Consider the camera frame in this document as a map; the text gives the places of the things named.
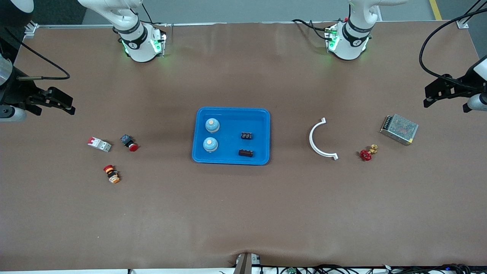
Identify metal mesh power supply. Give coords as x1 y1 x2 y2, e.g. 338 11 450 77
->
380 114 419 146

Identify white red circuit breaker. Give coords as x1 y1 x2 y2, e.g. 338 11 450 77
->
88 137 112 153

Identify black red emergency stop button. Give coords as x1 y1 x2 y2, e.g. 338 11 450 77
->
120 134 139 152

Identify red orange push button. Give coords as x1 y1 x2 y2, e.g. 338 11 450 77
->
103 164 121 184

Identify blue plastic tray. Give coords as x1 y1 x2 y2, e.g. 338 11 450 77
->
191 107 271 166

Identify brown table mat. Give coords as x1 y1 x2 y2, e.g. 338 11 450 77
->
0 21 487 271

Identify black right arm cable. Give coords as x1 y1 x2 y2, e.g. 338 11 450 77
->
3 27 71 81

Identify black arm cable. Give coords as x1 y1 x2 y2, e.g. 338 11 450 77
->
419 8 487 91
3 27 71 81

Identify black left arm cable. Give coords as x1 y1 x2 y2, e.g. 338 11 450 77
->
419 8 487 91

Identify aluminium frame corner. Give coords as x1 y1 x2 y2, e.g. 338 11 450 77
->
457 0 487 29
24 21 41 38

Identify brass valve red handle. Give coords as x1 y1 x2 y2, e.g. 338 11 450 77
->
360 144 379 162

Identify black right base cable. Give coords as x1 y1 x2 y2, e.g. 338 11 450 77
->
142 3 168 26

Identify white curved plastic bracket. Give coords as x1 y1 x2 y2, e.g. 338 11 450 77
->
309 118 339 161

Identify black left base cables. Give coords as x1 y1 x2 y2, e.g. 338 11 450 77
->
292 18 333 41

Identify tangled black cable bundle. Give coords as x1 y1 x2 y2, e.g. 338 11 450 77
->
263 264 474 274

